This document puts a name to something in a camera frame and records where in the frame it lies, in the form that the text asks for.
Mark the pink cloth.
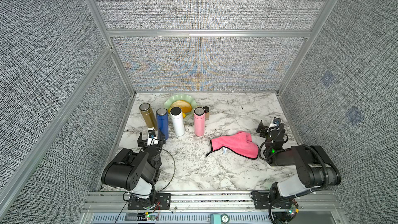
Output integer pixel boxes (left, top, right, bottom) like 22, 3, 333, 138
205, 131, 259, 160

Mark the blue thermos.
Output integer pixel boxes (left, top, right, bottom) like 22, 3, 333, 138
156, 108, 169, 141

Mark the gold gradient thermos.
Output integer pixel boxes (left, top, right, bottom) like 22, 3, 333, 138
139, 103, 158, 130

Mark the white thermos black lid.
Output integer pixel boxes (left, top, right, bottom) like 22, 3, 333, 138
170, 107, 185, 136

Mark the pink thermos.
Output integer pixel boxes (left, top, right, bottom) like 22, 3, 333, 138
194, 107, 205, 136

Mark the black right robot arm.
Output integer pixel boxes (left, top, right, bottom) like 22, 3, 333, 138
251, 118, 342, 209

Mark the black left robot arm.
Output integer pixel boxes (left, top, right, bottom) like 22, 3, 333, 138
101, 131, 166, 204

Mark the orange bread bun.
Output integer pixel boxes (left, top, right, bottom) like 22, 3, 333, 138
170, 100, 192, 114

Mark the green scalloped plate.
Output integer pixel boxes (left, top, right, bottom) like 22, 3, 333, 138
164, 94, 198, 114

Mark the small brown spice jar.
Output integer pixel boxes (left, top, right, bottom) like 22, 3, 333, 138
204, 106, 210, 120

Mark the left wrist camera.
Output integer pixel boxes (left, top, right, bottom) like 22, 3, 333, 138
147, 128, 158, 146

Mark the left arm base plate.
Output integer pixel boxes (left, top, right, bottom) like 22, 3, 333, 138
127, 193, 172, 211

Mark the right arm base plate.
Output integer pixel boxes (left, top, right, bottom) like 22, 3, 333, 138
250, 190, 299, 209

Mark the aluminium front rail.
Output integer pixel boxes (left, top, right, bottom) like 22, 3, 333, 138
78, 191, 349, 224

